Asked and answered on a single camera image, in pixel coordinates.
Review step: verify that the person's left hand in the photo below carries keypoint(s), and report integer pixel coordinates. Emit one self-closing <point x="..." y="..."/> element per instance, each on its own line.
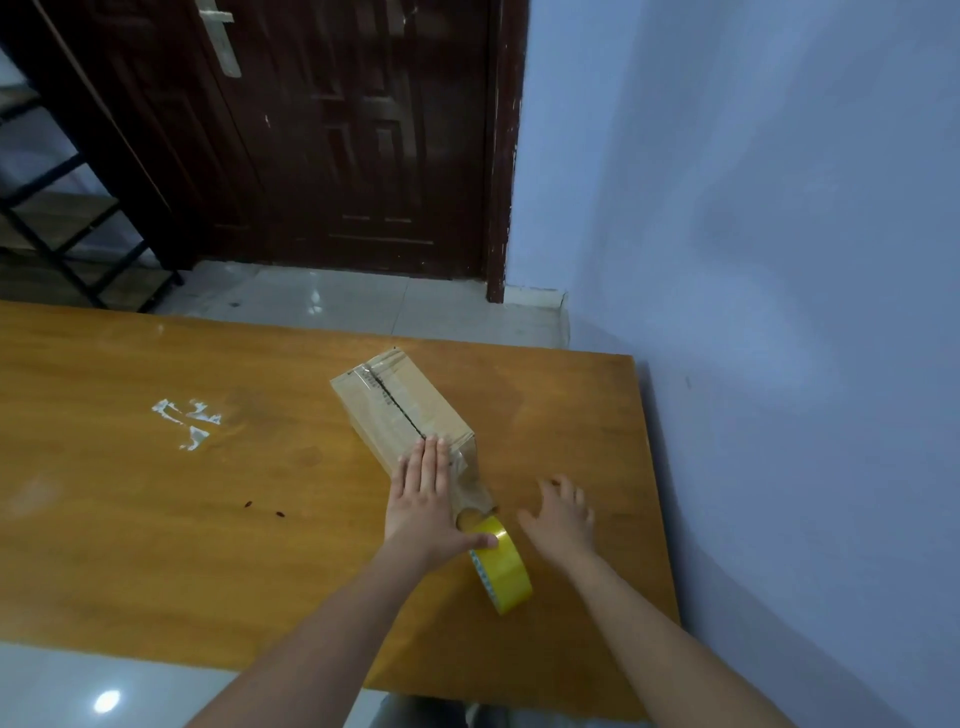
<point x="420" y="517"/>

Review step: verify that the person's right hand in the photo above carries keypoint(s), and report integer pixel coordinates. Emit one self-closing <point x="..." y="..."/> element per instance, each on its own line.
<point x="564" y="529"/>

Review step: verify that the person's left thumb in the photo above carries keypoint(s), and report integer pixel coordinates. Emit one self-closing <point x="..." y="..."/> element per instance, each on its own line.
<point x="478" y="541"/>

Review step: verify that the person's left little finger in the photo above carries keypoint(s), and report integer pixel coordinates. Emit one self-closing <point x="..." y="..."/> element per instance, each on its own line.
<point x="401" y="480"/>

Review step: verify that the person's left middle finger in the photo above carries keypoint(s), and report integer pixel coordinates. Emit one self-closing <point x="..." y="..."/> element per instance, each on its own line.
<point x="430" y="461"/>

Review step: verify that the person's right thumb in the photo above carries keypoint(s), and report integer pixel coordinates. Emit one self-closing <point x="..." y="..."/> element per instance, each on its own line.
<point x="530" y="523"/>

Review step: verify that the taped cardboard box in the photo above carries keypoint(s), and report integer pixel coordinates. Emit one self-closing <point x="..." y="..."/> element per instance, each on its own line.
<point x="397" y="409"/>

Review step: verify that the person's left forearm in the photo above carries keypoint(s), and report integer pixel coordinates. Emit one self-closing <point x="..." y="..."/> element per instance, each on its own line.
<point x="315" y="645"/>

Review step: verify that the person's right forearm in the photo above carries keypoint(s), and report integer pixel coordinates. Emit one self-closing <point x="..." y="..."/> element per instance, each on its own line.
<point x="660" y="652"/>

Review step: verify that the yellow packing tape roll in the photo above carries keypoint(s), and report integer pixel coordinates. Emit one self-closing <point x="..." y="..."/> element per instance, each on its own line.
<point x="506" y="574"/>

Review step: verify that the person's grey shorts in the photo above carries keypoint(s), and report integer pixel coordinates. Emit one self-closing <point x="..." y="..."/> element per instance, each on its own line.
<point x="450" y="712"/>

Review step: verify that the dark brown wooden door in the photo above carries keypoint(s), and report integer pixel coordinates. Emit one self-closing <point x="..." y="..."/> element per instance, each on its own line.
<point x="322" y="127"/>

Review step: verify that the black metal shelf rack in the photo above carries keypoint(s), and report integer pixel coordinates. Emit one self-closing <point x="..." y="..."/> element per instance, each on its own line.
<point x="67" y="225"/>

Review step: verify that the dark brown door frame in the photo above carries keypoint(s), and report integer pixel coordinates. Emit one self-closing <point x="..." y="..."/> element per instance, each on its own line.
<point x="504" y="142"/>

